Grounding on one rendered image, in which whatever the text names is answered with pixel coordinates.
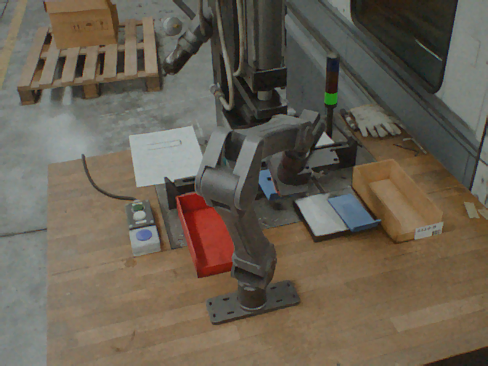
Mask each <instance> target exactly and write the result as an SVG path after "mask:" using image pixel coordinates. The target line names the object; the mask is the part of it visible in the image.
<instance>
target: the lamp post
mask: <svg viewBox="0 0 488 366"><path fill-rule="evenodd" d="M326 58H327V59H329V60H339V59H340V58H341V57H340V55H339V54H337V53H330V54H328V55H327V57H326ZM337 104H338V102H337V103H336V104H334V105H328V104H326V103H325V102H324V107H326V108H327V116H326V130H325V133H326V134H327V135H328V137H329V138H330V139H332V129H333V108H335V107H337ZM332 140H333V139H332ZM333 141H334V142H337V141H335V140H333Z"/></svg>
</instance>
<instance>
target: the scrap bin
mask: <svg viewBox="0 0 488 366"><path fill-rule="evenodd" d="M176 203H177V209H178V215H179V219H180V222H181V224H182V229H183V231H184V236H185V238H186V241H187V245H188V248H189V250H190V255H191V257H192V262H193V264H194V267H195V271H196V274H197V277H198V278H201V277H207V276H211V275H217V274H220V273H224V272H230V271H231V270H232V265H233V262H232V261H231V260H232V254H233V251H234V249H235V248H234V244H233V242H232V239H231V237H230V235H229V233H228V231H227V228H226V226H225V224H224V222H223V220H222V218H221V217H220V215H219V214H218V213H217V212H216V211H215V210H214V207H211V206H207V204H206V202H205V200H204V198H203V197H202V196H199V195H198V194H197V193H196V192H195V193H191V194H187V195H180V196H176Z"/></svg>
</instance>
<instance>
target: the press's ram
mask: <svg viewBox="0 0 488 366"><path fill-rule="evenodd" d="M232 77H233V82H234V84H235V85H236V87H237V89H238V90H239V92H240V93H241V95H242V96H243V98H244V100H245V101H246V103H247V104H245V105H243V106H240V107H234V108H233V109H232V110H230V111H228V110H226V109H223V110H221V122H222V123H223V124H224V127H225V128H228V129H232V130H235V129H249V128H252V127H255V126H259V125H262V124H265V123H268V122H269V121H270V120H271V119H272V116H274V115H279V114H283V115H288V116H291V117H294V118H299V115H298V113H297V112H296V111H295V110H294V108H293V107H292V106H291V104H290V103H289V101H287V99H283V98H282V97H281V96H280V94H279V93H278V92H277V90H276V89H275V88H273V89H265V90H260V91H258V94H253V92H252V91H251V88H250V86H249V85H248V84H247V82H245V80H243V77H239V76H233V72H232Z"/></svg>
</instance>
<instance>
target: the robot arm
mask: <svg viewBox="0 0 488 366"><path fill-rule="evenodd" d="M325 130H326V125H325V122H324V121H323V120H322V119H321V117H320V113H317V112H314V111H311V110H304V111H303V113H302V114H301V116H300V117H299V118H294V117H291V116H288V115H283V114H279V115H274V116H272V119H271V120H270V121H269V122H268V123H265V124H262V125H259V126H255V127H252V128H249V129H235V130H232V129H228V128H224V127H221V126H218V127H216V128H214V130H213V131H212V133H211V137H210V139H209V141H208V145H207V147H206V151H205V153H204V156H203V159H202V161H201V164H200V167H199V169H198V172H197V175H196V177H195V191H196V193H197V194H198V195H199V196H202V197H203V198H204V200H205V202H206V204H207V206H211V207H213V208H214V210H215V211H216V212H217V213H218V214H219V215H220V217H221V218H222V220H223V222H224V224H225V226H226V228H227V231H228V233H229V235H230V237H231V239H232V242H233V244H234V248H235V249H234V251H233V254H232V260H231V261H232V262H233V265H232V270H231V273H230V277H233V278H235V279H237V292H234V293H228V294H224V295H221V296H215V297H212V298H207V299H206V308H207V310H208V315H209V317H210V320H211V324H212V325H220V324H223V323H226V322H231V321H235V320H240V319H243V318H247V317H252V316H256V315H259V314H264V313H267V312H273V311H276V310H279V309H284V308H288V307H291V306H296V305H299V303H300V298H299V296H298V294H297V292H296V289H295V288H294V286H293V283H292V282H291V281H290V280H283V281H279V282H274V283H270V282H271V281H272V279H273V276H274V273H275V267H276V264H277V251H276V249H275V245H274V243H271V242H269V240H268V239H267V237H266V236H265V235H264V233H263V231H262V229H261V226H260V224H259V220H258V218H257V215H256V212H255V209H254V206H253V202H254V199H255V197H256V193H257V190H258V185H259V176H260V170H261V162H262V160H263V159H265V158H267V157H269V156H271V155H274V154H277V153H280V152H282V155H281V156H279V157H274V158H270V160H269V171H270V174H271V179H272V182H273V184H274V189H275V192H276V193H277V194H278V195H279V196H280V197H281V198H287V197H289V195H296V194H298V195H305V194H306V193H307V191H308V187H307V185H306V184H308V181H309V178H310V176H311V174H312V171H313V172H315V173H318V174H324V175H327V174H329V173H330V172H331V171H336V169H337V168H338V164H339V163H340V162H339V160H338V157H337V155H336V152H335V150H334V147H329V148H325V149H320V150H313V149H314V148H315V147H316V145H317V143H318V142H319V140H320V138H321V136H322V135H323V133H324V131H325ZM225 140H226V142H225ZM224 142H225V150H224V157H225V158H226V159H227V160H228V161H232V162H234V163H236V164H235V168H234V169H233V168H228V167H226V166H222V165H221V155H222V149H223V146H224ZM310 150H312V151H310ZM210 305H212V306H210ZM214 317H215V318H214Z"/></svg>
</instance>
